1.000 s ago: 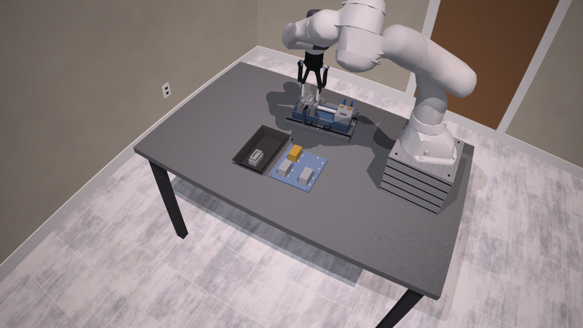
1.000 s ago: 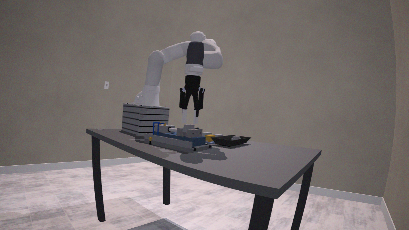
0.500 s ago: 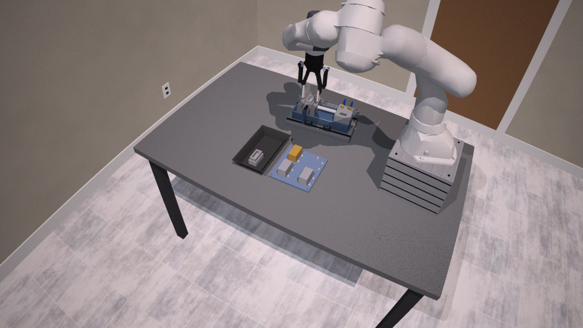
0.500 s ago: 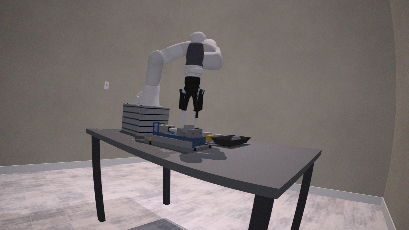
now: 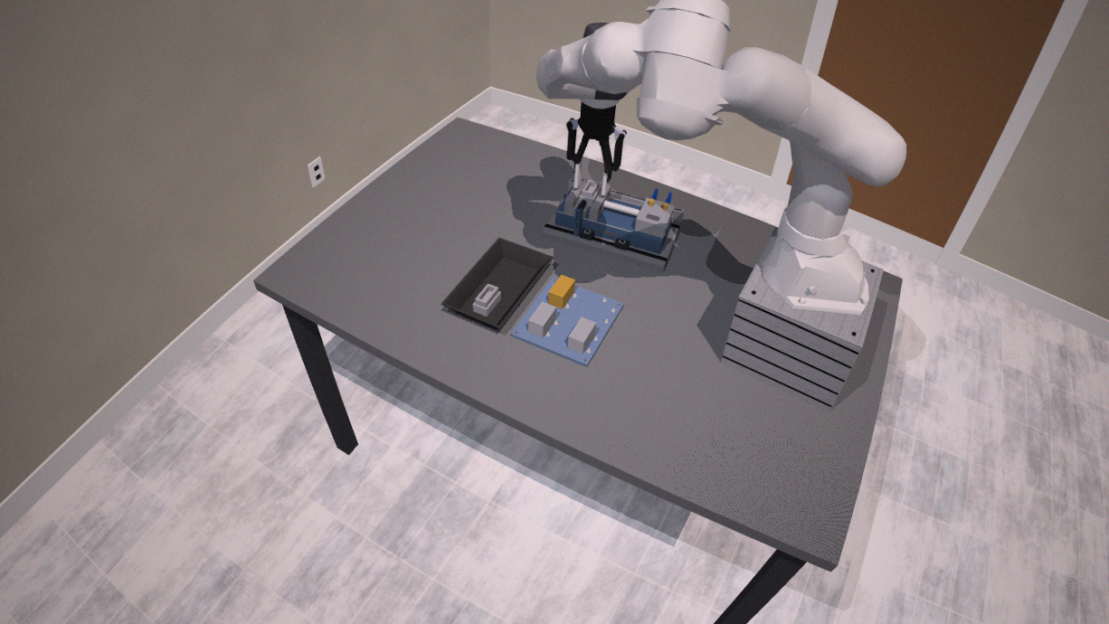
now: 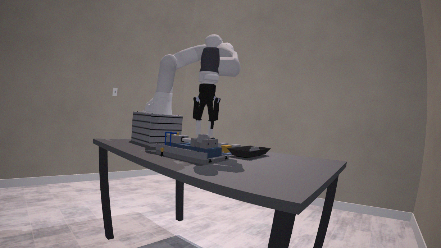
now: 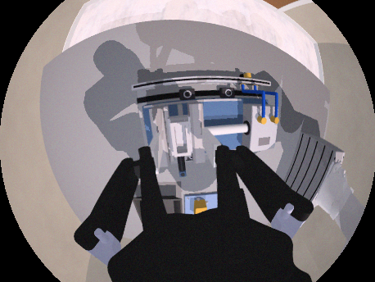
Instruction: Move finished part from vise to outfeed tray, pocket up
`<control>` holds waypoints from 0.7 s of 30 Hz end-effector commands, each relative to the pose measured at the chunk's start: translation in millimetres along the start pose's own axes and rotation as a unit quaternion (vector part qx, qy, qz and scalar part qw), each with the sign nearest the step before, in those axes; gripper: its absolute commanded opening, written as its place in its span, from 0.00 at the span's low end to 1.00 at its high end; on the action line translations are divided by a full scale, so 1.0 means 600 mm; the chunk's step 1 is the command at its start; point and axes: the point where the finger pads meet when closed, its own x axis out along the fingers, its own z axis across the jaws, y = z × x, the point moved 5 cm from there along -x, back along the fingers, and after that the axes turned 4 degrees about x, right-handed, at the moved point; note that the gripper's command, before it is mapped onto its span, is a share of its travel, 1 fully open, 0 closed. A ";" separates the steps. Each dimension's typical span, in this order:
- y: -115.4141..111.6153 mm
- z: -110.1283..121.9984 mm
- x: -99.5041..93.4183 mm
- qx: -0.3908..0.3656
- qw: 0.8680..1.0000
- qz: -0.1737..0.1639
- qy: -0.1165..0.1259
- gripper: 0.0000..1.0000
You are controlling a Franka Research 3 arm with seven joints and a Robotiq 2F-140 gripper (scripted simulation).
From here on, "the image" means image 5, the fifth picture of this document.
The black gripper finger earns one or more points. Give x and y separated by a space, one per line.
606 155
572 126

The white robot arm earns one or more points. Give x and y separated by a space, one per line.
684 84

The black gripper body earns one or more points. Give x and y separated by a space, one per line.
597 116

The orange-yellow rectangular block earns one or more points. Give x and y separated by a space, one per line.
561 291

